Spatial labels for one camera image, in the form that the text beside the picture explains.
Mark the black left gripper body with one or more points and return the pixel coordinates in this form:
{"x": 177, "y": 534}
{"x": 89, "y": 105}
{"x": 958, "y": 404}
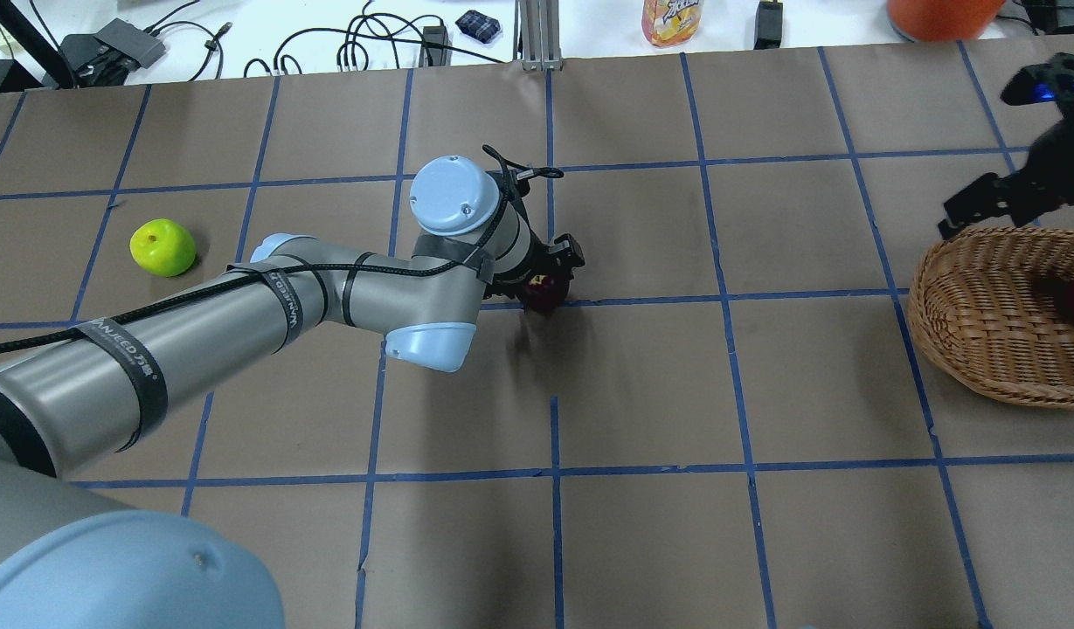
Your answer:
{"x": 543, "y": 259}

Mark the black power adapter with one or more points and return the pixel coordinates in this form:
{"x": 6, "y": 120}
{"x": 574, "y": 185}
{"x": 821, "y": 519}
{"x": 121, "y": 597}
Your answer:
{"x": 769, "y": 25}

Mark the orange drink bottle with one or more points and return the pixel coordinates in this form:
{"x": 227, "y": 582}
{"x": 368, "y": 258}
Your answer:
{"x": 670, "y": 23}

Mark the aluminium frame post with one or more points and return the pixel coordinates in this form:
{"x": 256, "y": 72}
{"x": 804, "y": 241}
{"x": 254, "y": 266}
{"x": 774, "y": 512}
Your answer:
{"x": 538, "y": 45}

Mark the black monitor stand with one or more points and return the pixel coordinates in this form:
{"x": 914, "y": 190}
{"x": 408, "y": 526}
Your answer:
{"x": 79, "y": 60}

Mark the orange round object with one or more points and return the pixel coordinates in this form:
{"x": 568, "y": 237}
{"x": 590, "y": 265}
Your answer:
{"x": 942, "y": 20}

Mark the wicker basket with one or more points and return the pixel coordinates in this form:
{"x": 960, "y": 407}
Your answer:
{"x": 982, "y": 308}

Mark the dark red apple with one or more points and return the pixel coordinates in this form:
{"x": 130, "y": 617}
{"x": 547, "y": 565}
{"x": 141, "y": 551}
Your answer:
{"x": 544, "y": 293}

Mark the dark blue small pouch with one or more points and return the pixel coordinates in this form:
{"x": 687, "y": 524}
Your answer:
{"x": 479, "y": 26}

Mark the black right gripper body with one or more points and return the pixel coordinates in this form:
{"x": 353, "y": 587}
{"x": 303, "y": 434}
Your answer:
{"x": 1059, "y": 166}

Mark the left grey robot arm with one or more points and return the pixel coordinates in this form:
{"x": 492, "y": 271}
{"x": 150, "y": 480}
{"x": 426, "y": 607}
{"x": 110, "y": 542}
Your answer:
{"x": 72, "y": 559}

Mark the green apple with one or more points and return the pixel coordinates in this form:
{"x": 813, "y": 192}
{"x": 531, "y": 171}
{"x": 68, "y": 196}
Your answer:
{"x": 163, "y": 247}

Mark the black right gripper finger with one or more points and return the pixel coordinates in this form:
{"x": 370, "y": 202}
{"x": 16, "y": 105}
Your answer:
{"x": 989, "y": 196}

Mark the grey usb hub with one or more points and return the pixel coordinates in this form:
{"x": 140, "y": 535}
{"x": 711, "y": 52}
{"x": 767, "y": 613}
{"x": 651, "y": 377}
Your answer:
{"x": 133, "y": 43}

